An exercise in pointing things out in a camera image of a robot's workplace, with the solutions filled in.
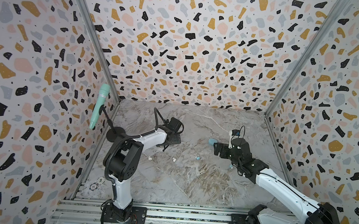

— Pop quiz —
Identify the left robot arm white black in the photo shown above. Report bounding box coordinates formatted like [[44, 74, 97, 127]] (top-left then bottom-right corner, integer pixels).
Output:
[[101, 108, 184, 224]]

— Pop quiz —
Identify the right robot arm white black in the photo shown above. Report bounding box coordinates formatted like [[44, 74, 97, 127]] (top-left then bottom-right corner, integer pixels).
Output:
[[213, 137, 340, 224]]

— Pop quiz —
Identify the blue earbud charging case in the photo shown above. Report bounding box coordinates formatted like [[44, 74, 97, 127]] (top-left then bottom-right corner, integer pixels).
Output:
[[208, 138, 218, 146]]

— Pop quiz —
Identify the black microphone stand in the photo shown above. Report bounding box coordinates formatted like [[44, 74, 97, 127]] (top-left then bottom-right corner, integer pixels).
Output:
[[99, 105, 125, 143]]

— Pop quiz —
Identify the mint green microphone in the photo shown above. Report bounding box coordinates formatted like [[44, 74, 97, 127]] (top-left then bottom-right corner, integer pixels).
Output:
[[89, 84, 110, 129]]

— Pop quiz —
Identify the poker chips stack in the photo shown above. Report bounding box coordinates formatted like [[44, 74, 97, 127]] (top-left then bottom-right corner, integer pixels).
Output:
[[89, 177, 106, 191]]

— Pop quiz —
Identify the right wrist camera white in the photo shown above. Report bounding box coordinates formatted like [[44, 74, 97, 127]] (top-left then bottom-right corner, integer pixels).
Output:
[[228, 129, 241, 148]]

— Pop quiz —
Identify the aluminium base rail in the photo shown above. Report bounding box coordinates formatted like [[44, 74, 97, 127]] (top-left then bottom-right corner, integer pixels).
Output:
[[49, 191, 299, 224]]

